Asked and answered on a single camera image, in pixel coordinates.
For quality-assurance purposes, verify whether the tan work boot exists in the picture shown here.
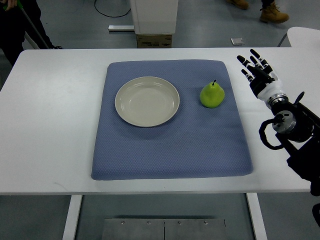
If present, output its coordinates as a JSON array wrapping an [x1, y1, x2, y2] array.
[[259, 0, 290, 24], [226, 0, 249, 10]]

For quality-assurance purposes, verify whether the white machine column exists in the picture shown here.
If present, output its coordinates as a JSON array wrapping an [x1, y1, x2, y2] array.
[[129, 0, 179, 35]]

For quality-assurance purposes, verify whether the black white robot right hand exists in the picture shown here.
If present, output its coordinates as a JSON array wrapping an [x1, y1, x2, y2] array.
[[236, 49, 287, 106]]

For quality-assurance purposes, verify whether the blue textured mat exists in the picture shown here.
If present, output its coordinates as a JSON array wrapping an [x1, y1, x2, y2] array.
[[91, 59, 253, 181]]

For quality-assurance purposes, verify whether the person in black clothes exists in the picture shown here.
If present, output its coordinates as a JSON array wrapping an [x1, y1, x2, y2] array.
[[0, 0, 62, 66]]

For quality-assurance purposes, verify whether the grey stick with green handle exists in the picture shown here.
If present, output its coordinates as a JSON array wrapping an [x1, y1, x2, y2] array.
[[16, 0, 50, 50]]

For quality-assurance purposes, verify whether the left white table leg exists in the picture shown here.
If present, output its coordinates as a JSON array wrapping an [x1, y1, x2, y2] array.
[[62, 195, 83, 240]]

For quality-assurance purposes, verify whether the brown cardboard box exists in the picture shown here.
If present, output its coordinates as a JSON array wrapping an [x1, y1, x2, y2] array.
[[136, 34, 172, 49]]

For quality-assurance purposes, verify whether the small grey floor plate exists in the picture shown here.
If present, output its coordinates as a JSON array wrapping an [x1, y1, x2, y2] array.
[[230, 37, 245, 46]]

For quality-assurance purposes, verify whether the white table leg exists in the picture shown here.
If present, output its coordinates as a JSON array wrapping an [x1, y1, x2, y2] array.
[[62, 195, 83, 240], [245, 193, 268, 240]]

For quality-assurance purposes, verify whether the white side table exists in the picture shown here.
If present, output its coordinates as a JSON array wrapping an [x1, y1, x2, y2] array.
[[287, 27, 320, 49]]

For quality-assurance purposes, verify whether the right white table leg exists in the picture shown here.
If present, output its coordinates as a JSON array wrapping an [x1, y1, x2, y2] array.
[[245, 193, 268, 240]]

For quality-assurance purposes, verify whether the black cable on floor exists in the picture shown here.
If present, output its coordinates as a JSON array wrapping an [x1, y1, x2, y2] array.
[[93, 0, 132, 18]]

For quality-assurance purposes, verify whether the green pear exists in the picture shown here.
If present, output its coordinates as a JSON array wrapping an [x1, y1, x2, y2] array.
[[199, 79, 225, 108]]

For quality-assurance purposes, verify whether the aluminium rail on floor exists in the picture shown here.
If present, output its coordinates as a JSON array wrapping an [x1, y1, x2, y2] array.
[[108, 25, 135, 32]]

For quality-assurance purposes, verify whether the beige round plate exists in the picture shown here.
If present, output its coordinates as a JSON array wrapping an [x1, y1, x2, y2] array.
[[114, 76, 180, 128]]

